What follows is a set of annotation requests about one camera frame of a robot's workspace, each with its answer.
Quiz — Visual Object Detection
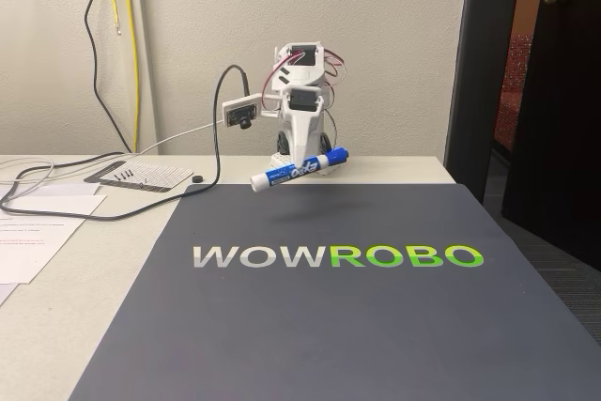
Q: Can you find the blue Expo dry-erase marker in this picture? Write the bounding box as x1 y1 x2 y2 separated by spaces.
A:
249 145 350 193

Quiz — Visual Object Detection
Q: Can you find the white black screw mat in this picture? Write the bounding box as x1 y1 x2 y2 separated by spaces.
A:
83 161 195 193

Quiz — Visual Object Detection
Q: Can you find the grey WOWROBO mat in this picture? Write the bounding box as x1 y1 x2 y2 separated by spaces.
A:
69 183 601 401

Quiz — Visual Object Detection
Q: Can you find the red patterned seat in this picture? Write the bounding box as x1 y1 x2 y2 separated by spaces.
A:
494 32 535 154

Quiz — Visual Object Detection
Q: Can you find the blank white paper sheet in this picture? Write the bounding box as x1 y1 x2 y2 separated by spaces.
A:
0 182 101 204
0 193 109 221

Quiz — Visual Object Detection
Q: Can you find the dark wooden door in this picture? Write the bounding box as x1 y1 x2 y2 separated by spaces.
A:
500 0 601 274

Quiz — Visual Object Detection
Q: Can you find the printed white paper sheet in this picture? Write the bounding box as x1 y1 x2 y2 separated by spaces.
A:
0 216 83 286

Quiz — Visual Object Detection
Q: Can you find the white gripper camera module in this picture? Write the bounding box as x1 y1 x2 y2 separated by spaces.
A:
221 91 264 131

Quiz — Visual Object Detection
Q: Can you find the thick black camera cable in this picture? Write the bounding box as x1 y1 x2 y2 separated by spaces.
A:
0 0 251 222

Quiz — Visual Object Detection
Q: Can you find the dark door frame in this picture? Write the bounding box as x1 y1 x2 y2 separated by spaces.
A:
442 0 526 206

